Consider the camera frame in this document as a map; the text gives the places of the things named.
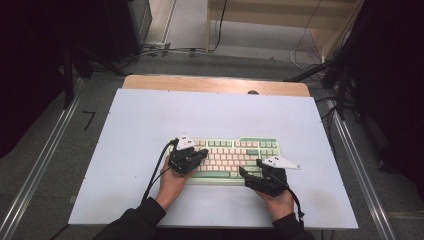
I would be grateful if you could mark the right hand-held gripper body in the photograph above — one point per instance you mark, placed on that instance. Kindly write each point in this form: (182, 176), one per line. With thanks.
(271, 185)

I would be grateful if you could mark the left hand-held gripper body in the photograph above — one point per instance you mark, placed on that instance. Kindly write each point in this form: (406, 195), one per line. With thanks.
(183, 161)

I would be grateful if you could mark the green and pink keyboard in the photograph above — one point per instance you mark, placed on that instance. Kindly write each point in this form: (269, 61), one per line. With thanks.
(230, 156)

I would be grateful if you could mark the person's right hand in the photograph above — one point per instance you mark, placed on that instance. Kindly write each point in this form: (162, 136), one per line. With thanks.
(281, 206)

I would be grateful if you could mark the person's left hand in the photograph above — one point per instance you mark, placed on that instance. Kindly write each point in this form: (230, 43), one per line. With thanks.
(171, 190)

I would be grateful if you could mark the white board sheet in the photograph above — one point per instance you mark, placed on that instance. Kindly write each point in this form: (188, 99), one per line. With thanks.
(213, 113)

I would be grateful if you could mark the wooden table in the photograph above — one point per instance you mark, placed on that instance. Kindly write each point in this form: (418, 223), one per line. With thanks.
(200, 84)

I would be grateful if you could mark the dark table grommet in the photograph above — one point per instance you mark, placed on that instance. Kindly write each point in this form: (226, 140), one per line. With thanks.
(253, 92)

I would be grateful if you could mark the black tripod stand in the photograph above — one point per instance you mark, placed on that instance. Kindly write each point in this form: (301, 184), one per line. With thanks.
(336, 76)

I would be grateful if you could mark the grey power strip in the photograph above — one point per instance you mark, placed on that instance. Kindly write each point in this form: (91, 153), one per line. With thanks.
(156, 45)

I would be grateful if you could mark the black metal stand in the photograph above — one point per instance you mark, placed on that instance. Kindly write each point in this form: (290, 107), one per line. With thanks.
(68, 83)

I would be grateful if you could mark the dark cabinet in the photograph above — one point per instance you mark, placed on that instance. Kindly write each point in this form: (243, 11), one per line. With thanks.
(128, 30)

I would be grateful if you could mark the dark curtain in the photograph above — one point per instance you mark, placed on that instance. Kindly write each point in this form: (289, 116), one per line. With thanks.
(26, 66)
(393, 83)

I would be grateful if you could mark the aluminium floor rail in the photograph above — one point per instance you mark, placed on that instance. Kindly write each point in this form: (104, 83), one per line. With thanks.
(36, 173)
(363, 173)

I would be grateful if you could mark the light wooden shelf frame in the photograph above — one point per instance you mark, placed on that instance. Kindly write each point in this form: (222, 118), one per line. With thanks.
(266, 16)

